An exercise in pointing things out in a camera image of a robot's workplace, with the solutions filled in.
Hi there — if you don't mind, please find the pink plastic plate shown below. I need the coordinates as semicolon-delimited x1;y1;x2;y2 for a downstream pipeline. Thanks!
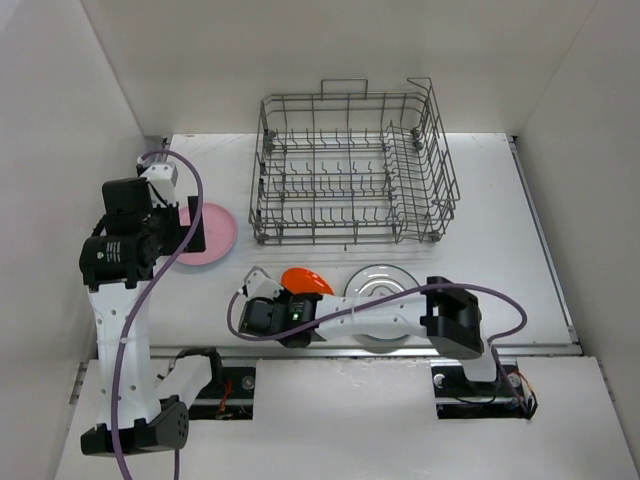
202;202;238;252

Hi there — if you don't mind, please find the aluminium rail across table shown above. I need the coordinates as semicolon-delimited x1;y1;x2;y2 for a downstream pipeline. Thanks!
102;343;584;360

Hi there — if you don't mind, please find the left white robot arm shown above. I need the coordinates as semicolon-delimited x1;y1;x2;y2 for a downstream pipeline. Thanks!
79;176;224;457

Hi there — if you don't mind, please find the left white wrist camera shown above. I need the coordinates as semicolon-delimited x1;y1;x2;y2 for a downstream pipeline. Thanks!
136;161;178;208

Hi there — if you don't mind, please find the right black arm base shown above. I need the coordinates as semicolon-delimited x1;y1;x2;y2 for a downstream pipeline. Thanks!
431;364;539;420

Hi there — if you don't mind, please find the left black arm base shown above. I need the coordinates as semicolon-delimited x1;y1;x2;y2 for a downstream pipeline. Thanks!
189;362;256;421

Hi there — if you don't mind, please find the orange plastic plate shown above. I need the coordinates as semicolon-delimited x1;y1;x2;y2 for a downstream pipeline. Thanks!
280;267;334;295

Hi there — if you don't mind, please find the grey wire dish rack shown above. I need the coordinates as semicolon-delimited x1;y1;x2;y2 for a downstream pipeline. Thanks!
248;77;461;247

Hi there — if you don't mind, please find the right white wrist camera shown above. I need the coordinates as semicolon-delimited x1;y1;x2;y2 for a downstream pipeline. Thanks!
239;266;284;300

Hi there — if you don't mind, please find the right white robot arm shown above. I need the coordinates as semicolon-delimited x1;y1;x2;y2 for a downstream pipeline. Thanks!
237;276;500;394

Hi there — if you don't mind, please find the white plate with grey pattern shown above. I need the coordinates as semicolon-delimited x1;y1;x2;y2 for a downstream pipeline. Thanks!
343;264;418;346

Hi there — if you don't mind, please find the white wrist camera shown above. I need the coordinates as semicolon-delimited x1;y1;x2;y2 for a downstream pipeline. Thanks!
136;161;178;208
239;266;284;300

